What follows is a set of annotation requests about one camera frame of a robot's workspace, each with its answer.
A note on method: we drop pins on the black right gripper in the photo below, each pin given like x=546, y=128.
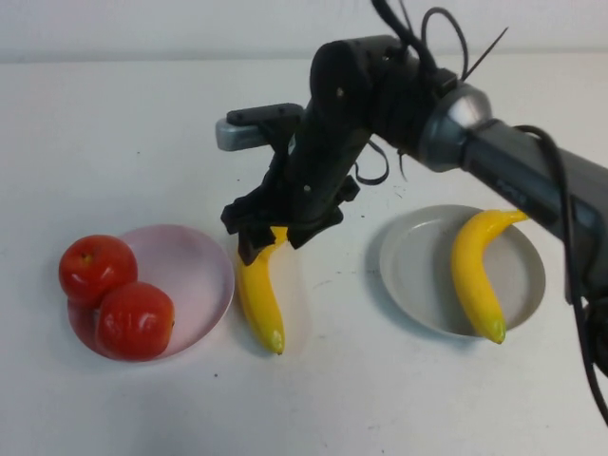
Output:
x=313, y=180

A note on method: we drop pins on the yellow plastic banana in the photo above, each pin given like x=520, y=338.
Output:
x=470, y=275
x=261, y=304

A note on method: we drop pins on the red plastic apple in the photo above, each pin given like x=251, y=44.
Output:
x=95, y=271
x=133, y=323

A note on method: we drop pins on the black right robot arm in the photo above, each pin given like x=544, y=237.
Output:
x=499, y=157

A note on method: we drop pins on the pink round plate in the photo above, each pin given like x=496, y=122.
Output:
x=190, y=275

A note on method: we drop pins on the grey round plate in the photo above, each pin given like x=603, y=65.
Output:
x=418, y=266

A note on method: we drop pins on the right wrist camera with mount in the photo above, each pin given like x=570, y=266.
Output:
x=237, y=135

